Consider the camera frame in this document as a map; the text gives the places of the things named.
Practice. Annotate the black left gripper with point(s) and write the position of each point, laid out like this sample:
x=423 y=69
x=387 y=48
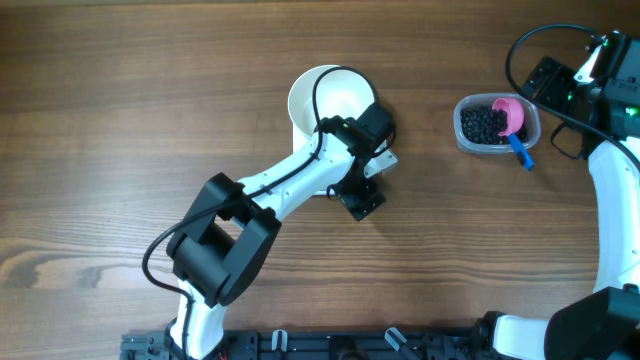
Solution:
x=350 y=197

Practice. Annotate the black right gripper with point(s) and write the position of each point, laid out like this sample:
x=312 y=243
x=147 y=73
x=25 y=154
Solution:
x=559 y=75

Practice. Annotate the pink scoop blue handle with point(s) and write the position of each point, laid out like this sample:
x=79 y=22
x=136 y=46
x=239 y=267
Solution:
x=514 y=122

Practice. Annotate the white bowl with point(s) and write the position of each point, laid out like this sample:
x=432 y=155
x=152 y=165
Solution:
x=342 y=92

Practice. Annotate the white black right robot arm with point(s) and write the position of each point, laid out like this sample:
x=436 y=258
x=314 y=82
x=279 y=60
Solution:
x=601 y=102

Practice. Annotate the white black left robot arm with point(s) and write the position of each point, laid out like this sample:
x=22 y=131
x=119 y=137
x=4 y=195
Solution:
x=222 y=242

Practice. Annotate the white digital kitchen scale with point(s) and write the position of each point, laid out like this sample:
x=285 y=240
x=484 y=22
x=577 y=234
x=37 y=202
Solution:
x=302 y=141

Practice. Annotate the clear container of black beans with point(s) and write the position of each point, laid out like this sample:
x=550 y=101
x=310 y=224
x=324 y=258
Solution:
x=477 y=126

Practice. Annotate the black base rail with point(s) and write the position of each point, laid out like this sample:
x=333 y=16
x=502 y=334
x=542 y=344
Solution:
x=449 y=344

